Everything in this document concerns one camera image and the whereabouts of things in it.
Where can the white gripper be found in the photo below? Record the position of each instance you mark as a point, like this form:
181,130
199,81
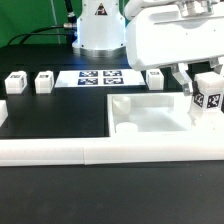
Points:
160,36

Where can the white square table top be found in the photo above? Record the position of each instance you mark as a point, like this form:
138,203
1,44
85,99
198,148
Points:
159,113

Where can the white U-shaped fence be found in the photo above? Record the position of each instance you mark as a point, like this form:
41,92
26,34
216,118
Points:
161,147

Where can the white sheet with tags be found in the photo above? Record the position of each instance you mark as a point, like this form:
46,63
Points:
99,78

